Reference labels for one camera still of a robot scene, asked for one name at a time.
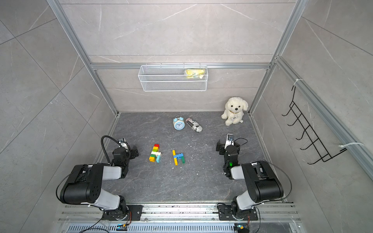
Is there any blue alarm clock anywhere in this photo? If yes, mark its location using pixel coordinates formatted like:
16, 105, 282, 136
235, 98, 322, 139
173, 116, 185, 130

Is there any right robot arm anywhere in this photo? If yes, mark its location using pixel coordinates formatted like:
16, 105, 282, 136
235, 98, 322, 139
216, 139, 288, 220

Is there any black wire hook rack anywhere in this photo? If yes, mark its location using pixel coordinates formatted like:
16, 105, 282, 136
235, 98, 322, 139
281, 86, 347, 165

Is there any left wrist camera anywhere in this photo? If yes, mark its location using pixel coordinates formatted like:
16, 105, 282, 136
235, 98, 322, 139
118, 138, 131, 150

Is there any blue long lego brick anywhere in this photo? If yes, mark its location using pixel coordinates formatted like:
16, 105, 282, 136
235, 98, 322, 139
176, 153, 184, 160

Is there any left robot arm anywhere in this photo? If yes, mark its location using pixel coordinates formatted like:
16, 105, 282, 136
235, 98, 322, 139
55, 135, 139, 220

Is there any yellow sponge in basket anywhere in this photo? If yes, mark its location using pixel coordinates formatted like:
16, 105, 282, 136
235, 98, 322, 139
184, 69, 206, 79

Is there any aluminium mounting rail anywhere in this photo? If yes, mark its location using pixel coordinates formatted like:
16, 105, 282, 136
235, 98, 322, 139
56, 202, 304, 225

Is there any white plush dog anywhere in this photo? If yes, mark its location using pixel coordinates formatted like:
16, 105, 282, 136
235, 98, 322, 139
221, 97, 249, 126

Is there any white wire mesh basket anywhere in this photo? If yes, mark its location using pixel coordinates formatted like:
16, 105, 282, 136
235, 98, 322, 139
138, 65, 208, 92

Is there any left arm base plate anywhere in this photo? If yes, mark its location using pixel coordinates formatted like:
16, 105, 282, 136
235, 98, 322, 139
102, 205, 143, 221

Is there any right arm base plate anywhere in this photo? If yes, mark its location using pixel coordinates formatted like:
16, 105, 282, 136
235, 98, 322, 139
217, 203, 258, 221

